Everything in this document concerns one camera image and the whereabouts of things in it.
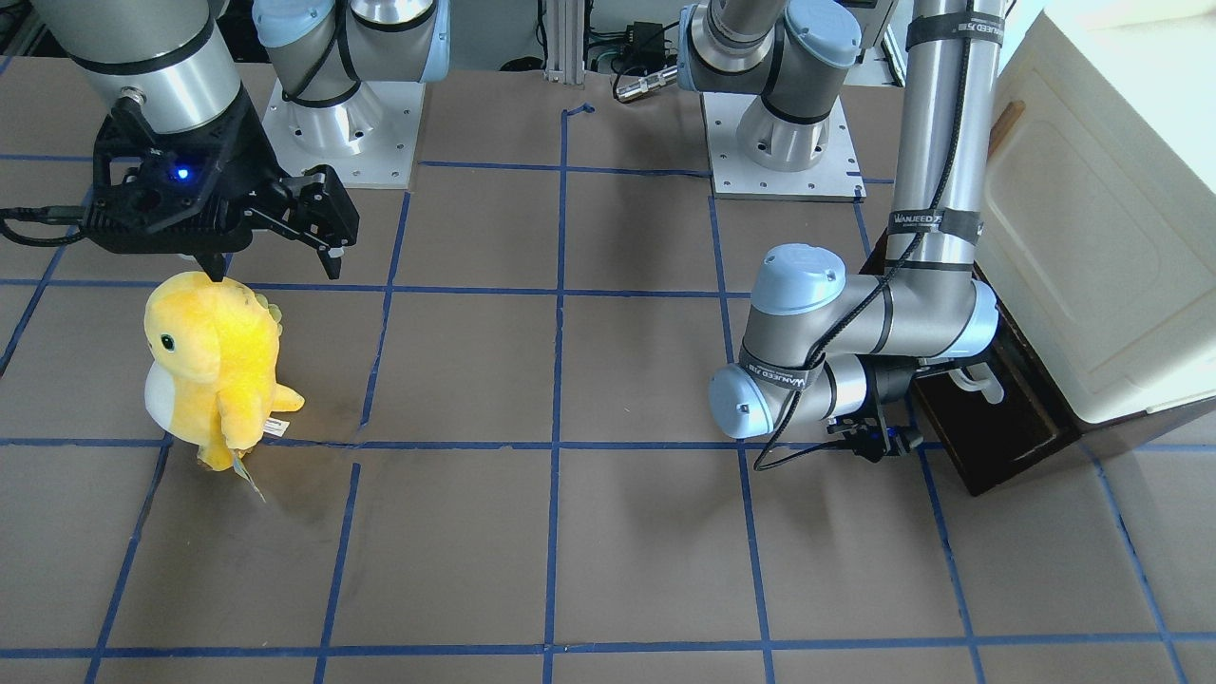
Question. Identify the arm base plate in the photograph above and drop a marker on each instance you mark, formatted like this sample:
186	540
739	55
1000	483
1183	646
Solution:
369	140
756	156

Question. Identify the white drawer handle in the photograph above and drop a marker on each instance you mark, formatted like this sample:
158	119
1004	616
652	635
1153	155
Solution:
978	382

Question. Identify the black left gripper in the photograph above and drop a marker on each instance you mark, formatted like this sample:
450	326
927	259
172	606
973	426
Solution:
889	382

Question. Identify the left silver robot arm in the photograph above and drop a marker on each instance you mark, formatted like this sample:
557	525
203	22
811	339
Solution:
823	345

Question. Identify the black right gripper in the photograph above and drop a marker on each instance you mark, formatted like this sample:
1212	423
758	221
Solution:
255	150

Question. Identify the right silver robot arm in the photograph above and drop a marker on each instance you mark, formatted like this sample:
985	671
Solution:
172	58

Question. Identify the cream plastic cooler box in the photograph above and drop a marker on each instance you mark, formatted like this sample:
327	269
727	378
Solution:
1137	74

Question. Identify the yellow plush toy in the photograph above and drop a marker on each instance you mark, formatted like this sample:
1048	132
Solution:
213	383

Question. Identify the dark wooden drawer cabinet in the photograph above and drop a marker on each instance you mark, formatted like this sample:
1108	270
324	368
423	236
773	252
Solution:
1121	427

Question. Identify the dark wooden drawer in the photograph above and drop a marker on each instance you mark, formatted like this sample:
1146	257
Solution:
990	443

